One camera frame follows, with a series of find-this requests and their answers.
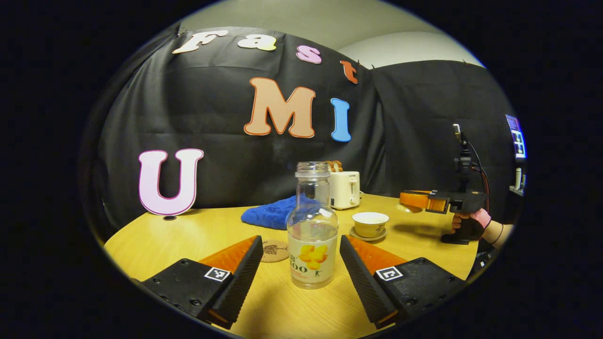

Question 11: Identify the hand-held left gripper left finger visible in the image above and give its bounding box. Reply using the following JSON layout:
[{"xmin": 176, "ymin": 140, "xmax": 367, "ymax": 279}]
[{"xmin": 140, "ymin": 234, "xmax": 264, "ymax": 330}]

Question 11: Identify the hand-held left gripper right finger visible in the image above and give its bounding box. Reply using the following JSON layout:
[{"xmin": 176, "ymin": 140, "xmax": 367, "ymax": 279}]
[{"xmin": 339, "ymin": 234, "xmax": 467, "ymax": 330}]

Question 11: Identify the round cork coaster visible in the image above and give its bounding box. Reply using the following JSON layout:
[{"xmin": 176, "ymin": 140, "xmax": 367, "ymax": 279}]
[{"xmin": 261, "ymin": 239, "xmax": 290, "ymax": 263}]

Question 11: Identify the white ceramic teacup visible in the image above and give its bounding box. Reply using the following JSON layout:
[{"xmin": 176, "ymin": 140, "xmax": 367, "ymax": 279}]
[{"xmin": 352, "ymin": 211, "xmax": 390, "ymax": 238}]

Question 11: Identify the clear plastic water bottle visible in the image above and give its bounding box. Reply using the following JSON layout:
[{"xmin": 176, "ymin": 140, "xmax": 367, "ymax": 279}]
[{"xmin": 286, "ymin": 161, "xmax": 339, "ymax": 290}]

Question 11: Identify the white ceramic saucer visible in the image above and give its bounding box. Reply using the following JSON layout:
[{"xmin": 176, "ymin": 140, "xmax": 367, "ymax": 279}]
[{"xmin": 349, "ymin": 226, "xmax": 388, "ymax": 242}]

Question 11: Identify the small white container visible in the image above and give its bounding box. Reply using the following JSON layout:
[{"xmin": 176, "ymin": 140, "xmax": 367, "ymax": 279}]
[{"xmin": 510, "ymin": 167, "xmax": 526, "ymax": 196}]

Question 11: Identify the blue towel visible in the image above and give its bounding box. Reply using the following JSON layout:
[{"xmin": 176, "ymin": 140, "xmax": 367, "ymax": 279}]
[{"xmin": 241, "ymin": 194, "xmax": 326, "ymax": 230}]

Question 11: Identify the cream toaster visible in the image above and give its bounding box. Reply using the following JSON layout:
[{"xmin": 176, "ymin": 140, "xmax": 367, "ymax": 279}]
[{"xmin": 328, "ymin": 170, "xmax": 361, "ymax": 210}]

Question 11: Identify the computer monitor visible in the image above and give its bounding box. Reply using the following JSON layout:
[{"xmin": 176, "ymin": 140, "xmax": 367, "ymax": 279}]
[{"xmin": 505, "ymin": 114, "xmax": 527, "ymax": 159}]

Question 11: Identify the black backdrop cloth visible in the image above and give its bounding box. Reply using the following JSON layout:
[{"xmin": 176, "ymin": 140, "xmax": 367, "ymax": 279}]
[{"xmin": 90, "ymin": 26, "xmax": 523, "ymax": 231}]

